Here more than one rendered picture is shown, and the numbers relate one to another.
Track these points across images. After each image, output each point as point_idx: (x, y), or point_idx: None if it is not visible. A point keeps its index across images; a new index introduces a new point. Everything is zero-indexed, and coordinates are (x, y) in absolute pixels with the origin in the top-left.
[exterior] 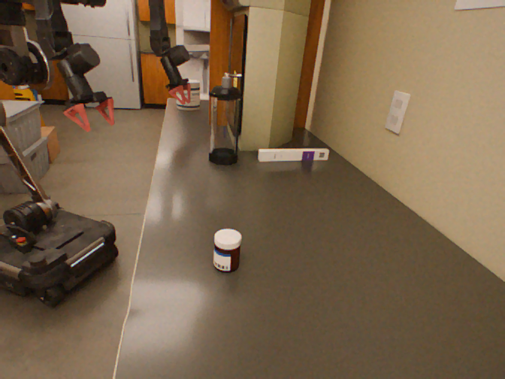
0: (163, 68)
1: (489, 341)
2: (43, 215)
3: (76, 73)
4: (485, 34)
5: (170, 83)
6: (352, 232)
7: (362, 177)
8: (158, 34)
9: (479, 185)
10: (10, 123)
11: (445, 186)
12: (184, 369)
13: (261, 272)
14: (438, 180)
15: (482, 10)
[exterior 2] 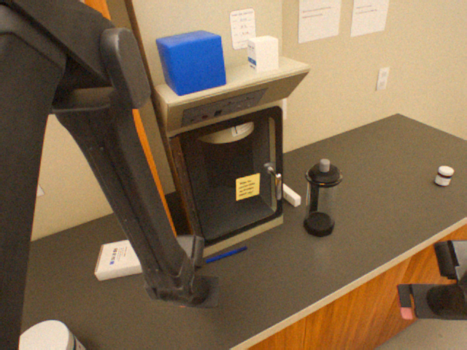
0: (195, 300)
1: (400, 131)
2: None
3: None
4: (318, 51)
5: (219, 290)
6: (366, 154)
7: (285, 155)
8: (188, 261)
9: (336, 108)
10: None
11: (322, 119)
12: None
13: (432, 173)
14: (318, 120)
15: (314, 41)
